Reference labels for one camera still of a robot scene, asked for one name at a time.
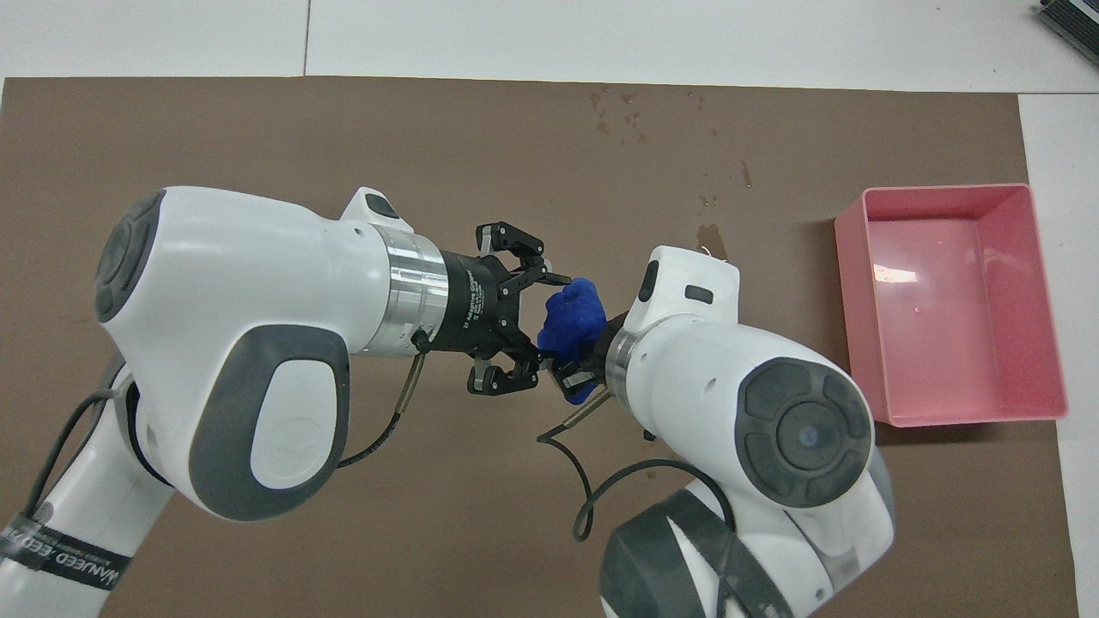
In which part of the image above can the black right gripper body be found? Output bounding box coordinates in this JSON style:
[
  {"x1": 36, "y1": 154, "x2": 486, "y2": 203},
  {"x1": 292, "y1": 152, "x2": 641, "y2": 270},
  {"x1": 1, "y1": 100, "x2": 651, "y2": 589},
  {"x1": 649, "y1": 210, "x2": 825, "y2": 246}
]
[{"x1": 592, "y1": 313, "x2": 632, "y2": 387}]

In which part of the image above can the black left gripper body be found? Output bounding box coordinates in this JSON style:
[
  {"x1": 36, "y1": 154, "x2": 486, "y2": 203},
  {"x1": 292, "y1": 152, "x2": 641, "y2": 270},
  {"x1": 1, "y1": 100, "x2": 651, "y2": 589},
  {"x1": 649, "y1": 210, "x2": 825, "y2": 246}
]
[{"x1": 434, "y1": 249, "x2": 525, "y2": 357}]

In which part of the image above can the blue towel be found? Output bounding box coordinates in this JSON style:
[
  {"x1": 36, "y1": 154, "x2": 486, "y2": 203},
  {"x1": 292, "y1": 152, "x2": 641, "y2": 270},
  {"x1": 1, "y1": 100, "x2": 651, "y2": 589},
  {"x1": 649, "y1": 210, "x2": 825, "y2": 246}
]
[{"x1": 537, "y1": 276, "x2": 609, "y2": 404}]

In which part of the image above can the brown table mat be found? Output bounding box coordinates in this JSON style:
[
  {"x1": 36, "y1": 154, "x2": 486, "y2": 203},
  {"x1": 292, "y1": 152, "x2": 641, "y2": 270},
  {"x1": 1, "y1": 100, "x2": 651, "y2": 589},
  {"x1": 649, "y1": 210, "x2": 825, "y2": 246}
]
[{"x1": 0, "y1": 76, "x2": 1081, "y2": 618}]

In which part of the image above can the pink plastic bin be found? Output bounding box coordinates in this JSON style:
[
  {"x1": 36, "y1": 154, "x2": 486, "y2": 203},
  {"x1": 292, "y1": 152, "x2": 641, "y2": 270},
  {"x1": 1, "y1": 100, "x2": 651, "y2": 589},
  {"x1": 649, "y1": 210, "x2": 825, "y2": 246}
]
[{"x1": 834, "y1": 183, "x2": 1069, "y2": 428}]

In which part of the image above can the dark grey ribbed device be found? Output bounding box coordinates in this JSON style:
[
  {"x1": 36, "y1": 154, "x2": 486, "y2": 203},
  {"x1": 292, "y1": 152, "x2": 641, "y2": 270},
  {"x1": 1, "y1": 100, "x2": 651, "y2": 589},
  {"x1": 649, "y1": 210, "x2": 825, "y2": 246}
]
[{"x1": 1035, "y1": 0, "x2": 1099, "y2": 54}]

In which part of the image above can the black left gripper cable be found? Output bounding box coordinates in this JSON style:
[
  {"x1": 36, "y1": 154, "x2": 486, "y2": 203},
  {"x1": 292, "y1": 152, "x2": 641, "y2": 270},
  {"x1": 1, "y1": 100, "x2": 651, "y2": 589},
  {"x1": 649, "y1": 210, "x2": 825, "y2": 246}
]
[{"x1": 21, "y1": 330, "x2": 432, "y2": 524}]

